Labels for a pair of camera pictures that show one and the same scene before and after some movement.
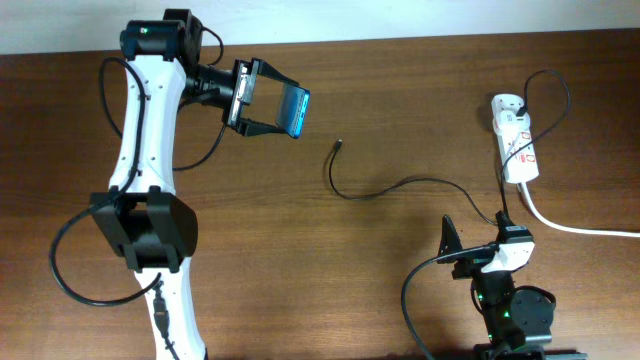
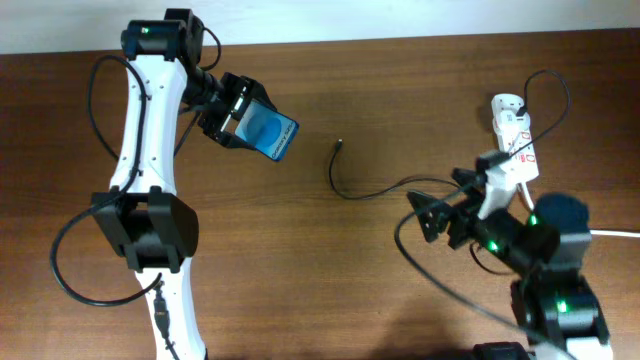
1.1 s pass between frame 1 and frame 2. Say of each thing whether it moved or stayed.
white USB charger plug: stayed
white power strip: stayed
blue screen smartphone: moved
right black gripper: moved
